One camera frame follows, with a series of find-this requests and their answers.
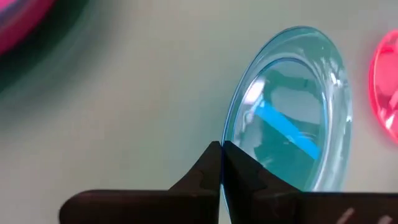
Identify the red transparent plate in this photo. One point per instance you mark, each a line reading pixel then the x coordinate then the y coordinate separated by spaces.
pixel 385 87

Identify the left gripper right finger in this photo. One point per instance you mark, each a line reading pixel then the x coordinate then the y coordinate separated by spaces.
pixel 280 208

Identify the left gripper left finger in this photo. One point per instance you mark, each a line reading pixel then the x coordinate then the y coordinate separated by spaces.
pixel 186 208

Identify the large blue transparent plate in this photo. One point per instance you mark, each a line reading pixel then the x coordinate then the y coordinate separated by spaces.
pixel 292 93

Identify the teal plastic plate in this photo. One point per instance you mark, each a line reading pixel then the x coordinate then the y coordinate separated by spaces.
pixel 53 34

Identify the pink plastic plate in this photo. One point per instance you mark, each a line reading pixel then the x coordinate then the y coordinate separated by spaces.
pixel 21 28

